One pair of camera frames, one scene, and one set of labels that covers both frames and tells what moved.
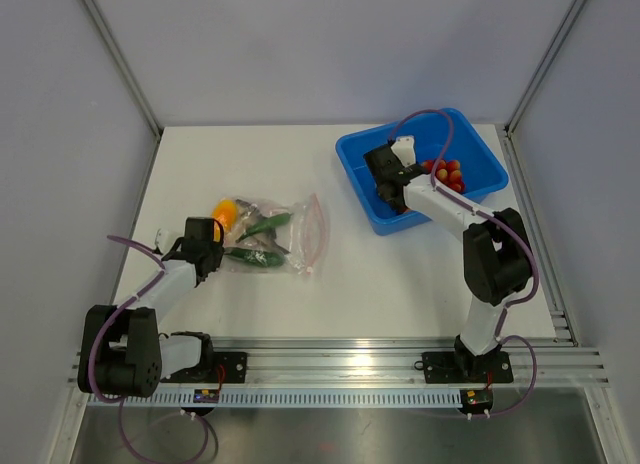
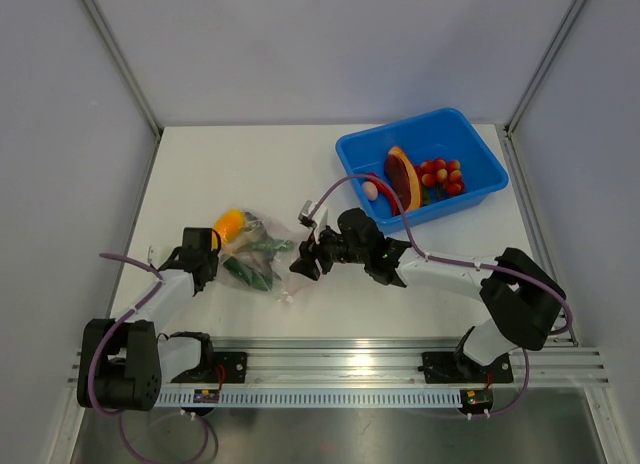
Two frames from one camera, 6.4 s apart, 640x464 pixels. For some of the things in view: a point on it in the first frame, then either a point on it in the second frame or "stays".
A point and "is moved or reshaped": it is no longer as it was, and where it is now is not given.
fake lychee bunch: x=448 y=172 stays
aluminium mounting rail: x=387 y=360 stays
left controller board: x=206 y=396 stays
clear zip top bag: x=262 y=236 is moved or reshaped
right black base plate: x=453 y=367 stays
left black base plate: x=205 y=371 stays
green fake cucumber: x=257 y=257 → x=251 y=275
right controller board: x=476 y=400 stays
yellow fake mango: x=226 y=213 is moved or reshaped
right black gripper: x=407 y=166 → x=310 y=252
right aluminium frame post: x=544 y=64 stays
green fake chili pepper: x=275 y=220 → x=271 y=245
